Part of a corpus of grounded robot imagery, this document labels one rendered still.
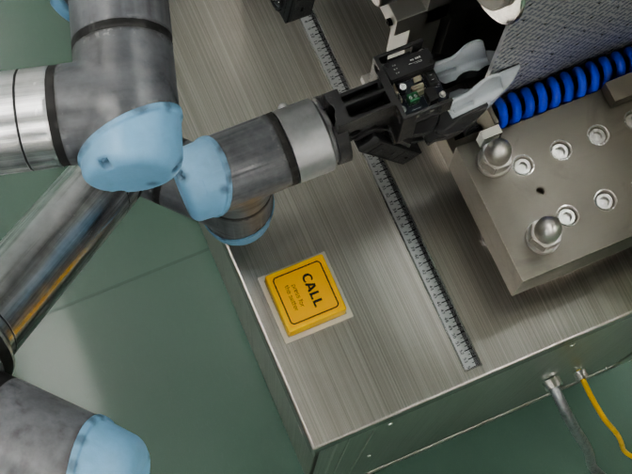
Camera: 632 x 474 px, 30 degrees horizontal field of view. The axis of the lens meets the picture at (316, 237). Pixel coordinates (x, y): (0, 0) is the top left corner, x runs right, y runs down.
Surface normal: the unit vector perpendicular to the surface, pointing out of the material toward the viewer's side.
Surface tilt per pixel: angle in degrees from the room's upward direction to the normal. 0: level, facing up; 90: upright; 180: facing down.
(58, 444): 24
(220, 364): 0
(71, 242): 53
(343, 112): 0
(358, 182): 0
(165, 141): 46
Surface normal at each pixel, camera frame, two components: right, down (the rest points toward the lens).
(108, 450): 0.31, -0.72
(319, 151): 0.30, 0.40
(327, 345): 0.04, -0.29
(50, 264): 0.74, -0.32
